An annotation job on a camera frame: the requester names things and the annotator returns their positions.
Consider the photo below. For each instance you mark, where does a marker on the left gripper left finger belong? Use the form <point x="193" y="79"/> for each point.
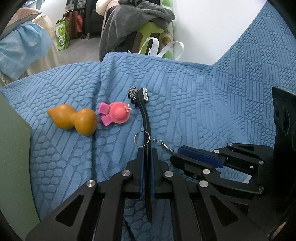
<point x="95" y="210"/>

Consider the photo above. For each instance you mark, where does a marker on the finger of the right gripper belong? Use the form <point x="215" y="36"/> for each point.
<point x="234" y="155"/>
<point x="202" y="171"/>

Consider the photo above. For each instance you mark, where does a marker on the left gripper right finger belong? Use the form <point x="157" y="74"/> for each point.
<point x="199" y="211"/>

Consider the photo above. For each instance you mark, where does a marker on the orange gourd ornament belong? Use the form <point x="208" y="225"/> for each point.
<point x="66" y="117"/>

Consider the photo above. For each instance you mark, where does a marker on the pink hat hair clip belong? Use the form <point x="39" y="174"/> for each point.
<point x="116" y="112"/>

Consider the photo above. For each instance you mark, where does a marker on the blue textured sofa cover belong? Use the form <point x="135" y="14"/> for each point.
<point x="195" y="105"/>

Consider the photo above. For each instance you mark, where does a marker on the white tote bag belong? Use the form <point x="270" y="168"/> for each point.
<point x="151" y="47"/>

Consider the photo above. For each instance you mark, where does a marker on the fruit print rolled mat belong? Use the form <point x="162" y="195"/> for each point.
<point x="168" y="34"/>

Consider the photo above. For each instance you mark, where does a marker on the green plastic stool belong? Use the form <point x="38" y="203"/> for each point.
<point x="147" y="30"/>

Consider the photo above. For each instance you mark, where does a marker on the grey fleece blanket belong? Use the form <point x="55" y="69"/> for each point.
<point x="126" y="18"/>

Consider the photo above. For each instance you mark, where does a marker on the light blue bed quilt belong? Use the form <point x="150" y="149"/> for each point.
<point x="27" y="43"/>

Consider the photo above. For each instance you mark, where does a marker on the green shopping bag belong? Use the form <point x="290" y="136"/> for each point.
<point x="62" y="34"/>

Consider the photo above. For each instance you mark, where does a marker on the red suitcase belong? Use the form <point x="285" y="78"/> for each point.
<point x="76" y="23"/>

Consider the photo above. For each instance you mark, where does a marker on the cream fluffy garment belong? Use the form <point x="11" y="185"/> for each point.
<point x="101" y="6"/>

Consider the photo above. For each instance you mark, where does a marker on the black suitcase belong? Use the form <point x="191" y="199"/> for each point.
<point x="74" y="5"/>

